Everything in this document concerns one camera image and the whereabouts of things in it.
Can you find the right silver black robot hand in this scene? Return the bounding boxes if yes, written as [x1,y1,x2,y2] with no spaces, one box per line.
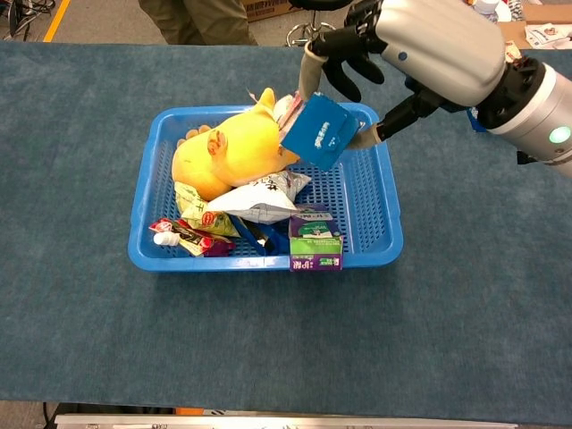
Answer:
[298,0,510,152]

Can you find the blue toothpaste box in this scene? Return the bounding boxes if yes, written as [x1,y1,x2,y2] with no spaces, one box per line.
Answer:
[280,92,361,172]
[467,106,488,133]

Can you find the yellow plush toy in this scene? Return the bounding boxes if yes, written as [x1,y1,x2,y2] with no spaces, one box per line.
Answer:
[172,87,301,201]

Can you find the purple toothpaste box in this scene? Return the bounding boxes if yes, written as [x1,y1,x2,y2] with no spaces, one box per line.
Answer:
[288,204,345,273]

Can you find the blue plastic basket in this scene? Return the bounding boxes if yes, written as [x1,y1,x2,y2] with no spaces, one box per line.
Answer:
[128,103,405,273]

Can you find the open cardboard box with papers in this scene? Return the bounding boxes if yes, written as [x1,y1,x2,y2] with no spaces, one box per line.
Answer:
[498,4,572,51]

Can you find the brown printed cardboard box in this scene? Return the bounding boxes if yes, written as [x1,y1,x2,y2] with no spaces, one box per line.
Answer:
[240,0,297,22]

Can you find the white snack bag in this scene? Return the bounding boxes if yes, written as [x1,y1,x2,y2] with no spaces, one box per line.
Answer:
[206,169,313,225]

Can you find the person in olive trousers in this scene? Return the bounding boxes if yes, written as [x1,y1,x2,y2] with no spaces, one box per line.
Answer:
[138,0,259,46]

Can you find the blue and black clip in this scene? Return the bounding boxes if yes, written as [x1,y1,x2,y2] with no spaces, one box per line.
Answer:
[230,214,290,257]

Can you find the green yellow snack packet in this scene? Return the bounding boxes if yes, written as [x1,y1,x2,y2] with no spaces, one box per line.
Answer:
[173,181,242,238]

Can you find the purple snack packet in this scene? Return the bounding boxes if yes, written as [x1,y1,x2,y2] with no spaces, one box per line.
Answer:
[203,240,236,257]

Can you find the red pouch with white cap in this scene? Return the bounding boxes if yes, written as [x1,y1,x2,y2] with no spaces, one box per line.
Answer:
[148,217,237,257]

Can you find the teal felt table cloth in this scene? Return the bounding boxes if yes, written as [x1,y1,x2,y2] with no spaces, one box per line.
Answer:
[0,40,572,413]

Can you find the aluminium frame rail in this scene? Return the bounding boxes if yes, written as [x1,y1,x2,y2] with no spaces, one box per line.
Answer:
[53,413,519,429]

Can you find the black floor cables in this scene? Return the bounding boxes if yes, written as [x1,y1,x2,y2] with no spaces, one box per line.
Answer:
[0,0,57,41]

